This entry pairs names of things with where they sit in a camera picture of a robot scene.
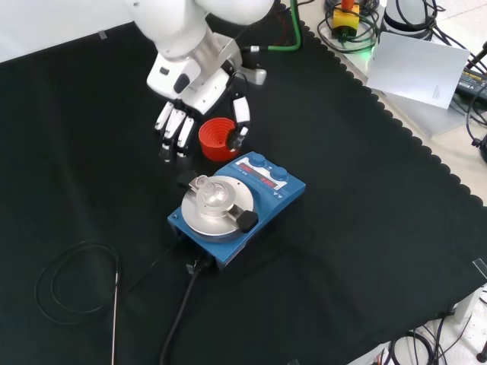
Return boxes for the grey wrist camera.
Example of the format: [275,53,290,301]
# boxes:
[238,65,269,87]

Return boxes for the green cable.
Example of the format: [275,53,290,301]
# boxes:
[238,0,304,54]

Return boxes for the white cylindrical base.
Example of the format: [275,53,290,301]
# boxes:
[381,0,435,40]

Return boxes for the black power adapter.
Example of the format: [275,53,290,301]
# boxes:
[454,65,487,101]

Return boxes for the black floor cables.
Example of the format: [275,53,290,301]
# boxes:
[382,314,487,365]

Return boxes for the pale board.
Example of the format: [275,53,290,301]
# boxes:
[366,30,472,111]

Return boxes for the black cloth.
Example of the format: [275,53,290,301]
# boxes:
[0,6,487,365]

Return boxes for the silver round heating block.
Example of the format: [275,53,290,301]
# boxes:
[176,170,260,243]

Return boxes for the steel probe with thin cable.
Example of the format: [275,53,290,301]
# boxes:
[34,237,184,365]

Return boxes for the clear round-bottom flask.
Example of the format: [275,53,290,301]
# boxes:
[196,175,230,208]

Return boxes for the orange ribbed cup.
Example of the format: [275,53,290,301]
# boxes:
[197,117,241,163]

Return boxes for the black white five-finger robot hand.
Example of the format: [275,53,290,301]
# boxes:
[146,52,253,164]

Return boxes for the thick black power cable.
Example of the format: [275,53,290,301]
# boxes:
[158,255,215,365]

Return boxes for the white bench leg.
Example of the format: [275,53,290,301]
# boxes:
[451,284,487,325]

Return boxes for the yellow stop button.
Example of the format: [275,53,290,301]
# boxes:
[331,0,361,40]

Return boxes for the heater with blue base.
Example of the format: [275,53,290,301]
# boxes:
[167,151,307,272]

